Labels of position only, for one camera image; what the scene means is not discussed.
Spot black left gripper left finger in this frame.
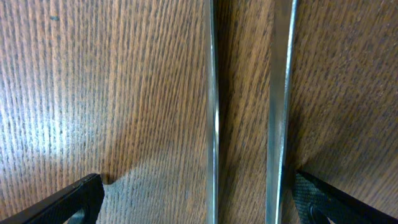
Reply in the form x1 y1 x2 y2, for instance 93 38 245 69
2 174 104 223

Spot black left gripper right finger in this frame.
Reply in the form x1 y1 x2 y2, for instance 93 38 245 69
292 170 397 224

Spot metal tongs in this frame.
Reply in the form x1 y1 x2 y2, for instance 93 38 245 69
204 0 298 223

